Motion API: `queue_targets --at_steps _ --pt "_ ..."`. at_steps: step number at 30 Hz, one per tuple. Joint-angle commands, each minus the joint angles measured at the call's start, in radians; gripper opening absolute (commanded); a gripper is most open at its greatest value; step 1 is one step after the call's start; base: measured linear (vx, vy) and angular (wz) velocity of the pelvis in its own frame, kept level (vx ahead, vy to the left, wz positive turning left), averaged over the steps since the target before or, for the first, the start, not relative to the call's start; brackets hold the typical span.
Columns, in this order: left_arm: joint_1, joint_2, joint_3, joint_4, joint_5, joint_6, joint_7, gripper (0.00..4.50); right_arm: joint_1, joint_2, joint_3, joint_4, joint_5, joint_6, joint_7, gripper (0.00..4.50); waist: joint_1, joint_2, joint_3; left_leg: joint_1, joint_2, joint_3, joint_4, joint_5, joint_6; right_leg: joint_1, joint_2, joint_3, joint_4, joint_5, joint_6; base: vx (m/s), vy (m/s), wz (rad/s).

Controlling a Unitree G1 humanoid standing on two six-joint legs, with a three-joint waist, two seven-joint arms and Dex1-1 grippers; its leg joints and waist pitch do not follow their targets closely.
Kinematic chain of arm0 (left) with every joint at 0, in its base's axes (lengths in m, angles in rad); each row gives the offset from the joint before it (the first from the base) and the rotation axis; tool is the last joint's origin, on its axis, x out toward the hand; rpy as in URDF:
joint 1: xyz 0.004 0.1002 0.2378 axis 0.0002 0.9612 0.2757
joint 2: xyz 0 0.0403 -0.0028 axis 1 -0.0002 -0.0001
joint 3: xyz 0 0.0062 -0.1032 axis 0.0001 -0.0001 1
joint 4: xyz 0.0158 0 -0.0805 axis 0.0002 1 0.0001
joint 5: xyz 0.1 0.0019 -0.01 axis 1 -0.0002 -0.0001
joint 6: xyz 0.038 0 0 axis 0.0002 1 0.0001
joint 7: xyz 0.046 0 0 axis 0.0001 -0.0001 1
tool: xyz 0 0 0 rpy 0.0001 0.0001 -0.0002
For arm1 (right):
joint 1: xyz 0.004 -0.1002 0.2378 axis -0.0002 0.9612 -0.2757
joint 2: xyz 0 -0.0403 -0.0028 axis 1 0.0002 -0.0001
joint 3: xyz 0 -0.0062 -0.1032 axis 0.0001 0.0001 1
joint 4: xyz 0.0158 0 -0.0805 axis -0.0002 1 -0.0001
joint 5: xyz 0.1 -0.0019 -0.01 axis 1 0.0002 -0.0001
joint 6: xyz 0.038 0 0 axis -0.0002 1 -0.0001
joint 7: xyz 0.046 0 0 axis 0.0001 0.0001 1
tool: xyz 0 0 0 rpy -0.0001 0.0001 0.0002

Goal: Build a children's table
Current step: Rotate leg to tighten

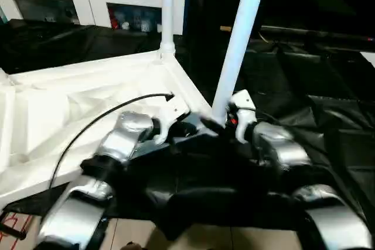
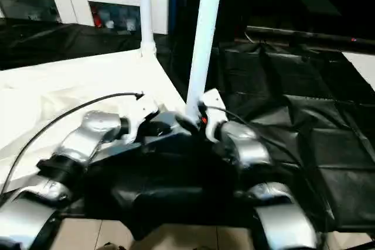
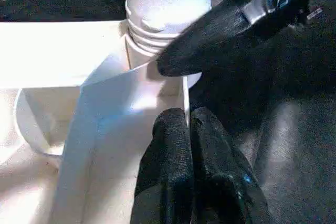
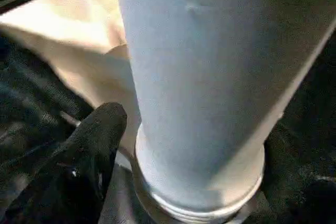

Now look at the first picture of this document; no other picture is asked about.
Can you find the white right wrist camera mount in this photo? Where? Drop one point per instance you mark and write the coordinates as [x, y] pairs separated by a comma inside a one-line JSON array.
[[244, 109]]

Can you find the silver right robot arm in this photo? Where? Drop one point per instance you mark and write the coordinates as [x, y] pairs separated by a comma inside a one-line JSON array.
[[287, 147]]

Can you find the black tripod leg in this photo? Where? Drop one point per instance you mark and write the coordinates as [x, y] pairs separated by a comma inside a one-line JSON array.
[[10, 228]]

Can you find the dark rounded robot foot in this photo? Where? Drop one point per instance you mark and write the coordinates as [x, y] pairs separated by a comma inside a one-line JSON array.
[[132, 246]]

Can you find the white flat board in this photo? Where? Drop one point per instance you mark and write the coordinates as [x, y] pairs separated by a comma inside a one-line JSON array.
[[369, 58]]

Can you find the small gold tag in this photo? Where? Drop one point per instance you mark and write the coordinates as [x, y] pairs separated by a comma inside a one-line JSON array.
[[225, 28]]

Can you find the white plastic table leg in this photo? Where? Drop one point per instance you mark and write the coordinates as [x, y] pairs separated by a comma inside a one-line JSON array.
[[167, 7], [240, 27]]

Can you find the white cup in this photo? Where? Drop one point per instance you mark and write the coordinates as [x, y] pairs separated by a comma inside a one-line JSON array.
[[159, 28], [125, 25], [144, 26]]

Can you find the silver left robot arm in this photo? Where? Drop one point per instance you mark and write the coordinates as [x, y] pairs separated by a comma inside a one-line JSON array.
[[126, 138]]

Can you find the black mat cloth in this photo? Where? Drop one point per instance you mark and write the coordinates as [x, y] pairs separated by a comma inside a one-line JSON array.
[[205, 174]]

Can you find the red carton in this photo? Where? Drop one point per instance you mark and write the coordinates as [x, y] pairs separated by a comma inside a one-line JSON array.
[[114, 20]]

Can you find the white plastic table top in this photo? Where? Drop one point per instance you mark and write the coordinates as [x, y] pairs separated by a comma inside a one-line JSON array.
[[58, 92]]

